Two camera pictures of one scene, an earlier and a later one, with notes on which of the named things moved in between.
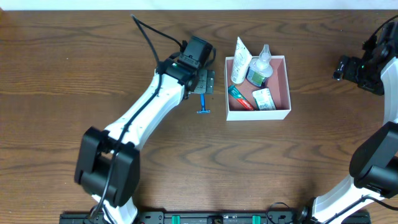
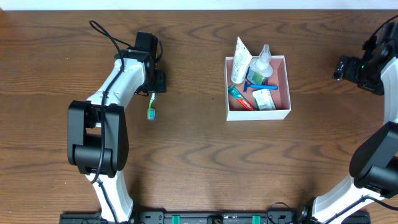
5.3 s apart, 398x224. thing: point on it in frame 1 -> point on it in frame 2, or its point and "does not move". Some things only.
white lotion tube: x=241 y=61 does not move
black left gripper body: x=205 y=82 -> x=159 y=81
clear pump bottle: x=260 y=71 does not move
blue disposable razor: x=203 y=111 -> x=259 y=86
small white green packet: x=264 y=99 does not move
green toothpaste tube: x=236 y=94 does not move
